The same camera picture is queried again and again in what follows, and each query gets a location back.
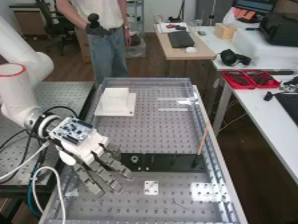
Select black headphones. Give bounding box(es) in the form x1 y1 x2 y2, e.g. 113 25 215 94
219 48 253 67

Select clear box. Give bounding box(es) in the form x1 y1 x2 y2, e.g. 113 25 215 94
38 77 250 224

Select white desk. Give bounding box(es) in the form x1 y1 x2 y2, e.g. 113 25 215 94
211 73 298 183
194 24 298 73

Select white cable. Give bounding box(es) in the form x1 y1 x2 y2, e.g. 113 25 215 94
31 165 68 224
0 141 50 184

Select small black block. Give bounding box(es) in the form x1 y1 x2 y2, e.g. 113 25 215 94
262 90 275 102

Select small wooden box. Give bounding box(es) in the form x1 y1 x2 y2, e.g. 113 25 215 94
214 22 237 40

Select wooden cabinet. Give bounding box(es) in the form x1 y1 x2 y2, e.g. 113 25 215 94
11 4 46 38

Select black laptop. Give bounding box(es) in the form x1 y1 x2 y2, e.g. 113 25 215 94
166 30 197 49

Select person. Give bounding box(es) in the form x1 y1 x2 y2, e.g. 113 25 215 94
54 0 134 88

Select black plate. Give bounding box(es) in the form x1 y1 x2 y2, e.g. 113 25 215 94
118 152 207 173

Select black keyboard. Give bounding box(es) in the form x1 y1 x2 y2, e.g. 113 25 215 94
274 92 298 126

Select white foam block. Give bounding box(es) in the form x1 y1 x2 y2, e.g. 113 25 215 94
230 29 298 56

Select cardboard box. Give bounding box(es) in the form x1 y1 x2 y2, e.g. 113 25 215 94
274 0 298 14

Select small white plate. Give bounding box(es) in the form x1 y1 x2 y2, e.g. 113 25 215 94
142 180 160 195

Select wooden desk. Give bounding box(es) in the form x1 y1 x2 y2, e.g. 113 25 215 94
153 22 217 81

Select small white box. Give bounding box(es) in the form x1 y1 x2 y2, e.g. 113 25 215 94
93 87 137 118

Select thin stick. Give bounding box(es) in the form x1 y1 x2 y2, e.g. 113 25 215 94
191 128 210 168

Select black case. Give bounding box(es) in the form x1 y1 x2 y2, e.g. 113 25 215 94
258 12 298 47

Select black office chair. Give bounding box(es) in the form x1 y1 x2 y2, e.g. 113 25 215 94
37 0 77 56

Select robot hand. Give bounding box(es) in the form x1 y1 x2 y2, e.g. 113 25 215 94
46 116 136 198

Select red tray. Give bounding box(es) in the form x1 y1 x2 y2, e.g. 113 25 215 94
242 69 282 89
219 69 258 90

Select black handheld controller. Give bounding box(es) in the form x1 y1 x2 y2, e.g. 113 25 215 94
85 12 112 38

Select black cable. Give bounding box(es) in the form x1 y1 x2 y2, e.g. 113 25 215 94
41 105 80 121
0 128 35 174

